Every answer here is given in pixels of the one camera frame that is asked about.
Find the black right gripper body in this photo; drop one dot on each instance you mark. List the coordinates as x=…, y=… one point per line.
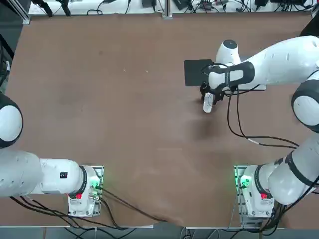
x=214, y=91

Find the white computer mouse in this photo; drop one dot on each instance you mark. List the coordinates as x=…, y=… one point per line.
x=207, y=106

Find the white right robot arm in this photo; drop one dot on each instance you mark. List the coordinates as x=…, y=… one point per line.
x=274, y=62

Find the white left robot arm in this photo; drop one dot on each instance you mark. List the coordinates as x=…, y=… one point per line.
x=25, y=174

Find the black mouse pad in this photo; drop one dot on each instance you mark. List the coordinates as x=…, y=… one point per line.
x=194, y=72

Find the grey closed laptop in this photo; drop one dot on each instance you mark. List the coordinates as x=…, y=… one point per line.
x=259, y=87

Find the black orange usb hub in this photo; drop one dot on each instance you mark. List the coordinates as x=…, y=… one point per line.
x=206, y=5

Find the long black power brick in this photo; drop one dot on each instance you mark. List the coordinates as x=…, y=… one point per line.
x=183, y=4

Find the small black power adapter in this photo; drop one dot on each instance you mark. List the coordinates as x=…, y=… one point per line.
x=149, y=3

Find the black cylindrical object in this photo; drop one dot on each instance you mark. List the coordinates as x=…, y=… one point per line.
x=310, y=27

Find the black tripod leg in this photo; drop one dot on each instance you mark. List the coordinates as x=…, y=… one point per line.
x=65, y=8
x=46, y=8

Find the aluminium frame post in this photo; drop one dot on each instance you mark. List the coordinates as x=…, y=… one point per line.
x=167, y=10

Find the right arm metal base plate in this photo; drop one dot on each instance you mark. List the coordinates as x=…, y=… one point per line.
x=242, y=222

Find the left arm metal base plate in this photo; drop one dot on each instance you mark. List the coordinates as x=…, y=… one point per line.
x=100, y=171

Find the aluminium frame profile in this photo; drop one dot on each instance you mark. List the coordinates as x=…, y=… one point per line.
x=21, y=12

